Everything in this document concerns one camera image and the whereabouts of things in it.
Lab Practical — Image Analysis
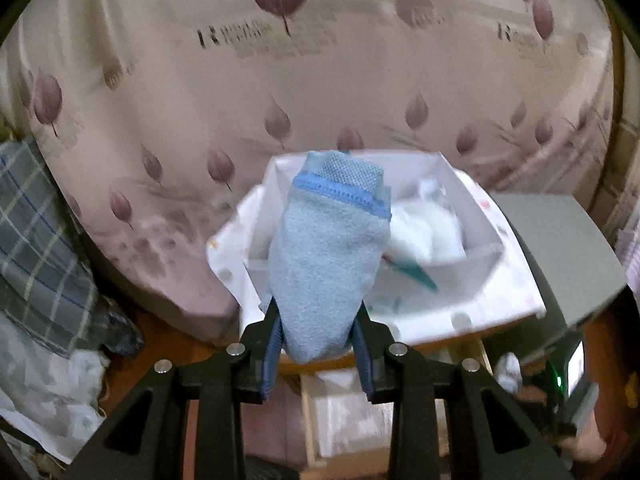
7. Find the pile of socks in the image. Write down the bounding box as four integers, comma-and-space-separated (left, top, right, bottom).
387, 175, 468, 266

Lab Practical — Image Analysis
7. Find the wooden drawer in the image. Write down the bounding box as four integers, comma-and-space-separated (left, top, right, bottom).
300, 345, 493, 466

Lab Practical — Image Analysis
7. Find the dark blue patterned cloth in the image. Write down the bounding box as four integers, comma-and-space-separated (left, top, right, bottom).
97, 300, 146, 356

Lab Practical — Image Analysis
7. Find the leaf print mattress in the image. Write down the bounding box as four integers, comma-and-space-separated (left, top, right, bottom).
5, 0, 626, 346

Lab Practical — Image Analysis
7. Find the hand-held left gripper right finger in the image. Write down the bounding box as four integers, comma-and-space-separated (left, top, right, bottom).
350, 305, 573, 480

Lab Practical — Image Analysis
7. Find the wooden nightstand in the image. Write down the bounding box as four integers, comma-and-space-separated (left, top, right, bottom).
277, 330, 493, 378

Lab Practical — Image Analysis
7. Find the person's right hand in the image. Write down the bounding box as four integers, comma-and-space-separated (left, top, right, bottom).
572, 400, 616, 463

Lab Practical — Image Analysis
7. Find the white underwear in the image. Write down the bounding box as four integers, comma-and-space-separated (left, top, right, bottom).
495, 352, 524, 396

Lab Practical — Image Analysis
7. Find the white shoe box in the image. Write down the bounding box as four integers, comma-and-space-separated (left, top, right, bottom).
245, 149, 506, 321

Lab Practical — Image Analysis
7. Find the grey plaid blanket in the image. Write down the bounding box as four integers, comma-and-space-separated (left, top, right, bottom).
0, 135, 101, 358

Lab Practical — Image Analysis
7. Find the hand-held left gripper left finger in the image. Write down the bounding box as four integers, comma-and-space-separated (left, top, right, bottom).
62, 297, 283, 480

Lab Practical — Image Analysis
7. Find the white sheer cloth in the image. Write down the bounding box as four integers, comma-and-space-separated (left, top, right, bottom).
0, 305, 113, 463

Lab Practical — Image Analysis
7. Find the white patterned cloth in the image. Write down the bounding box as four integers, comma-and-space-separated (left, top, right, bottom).
206, 170, 547, 346

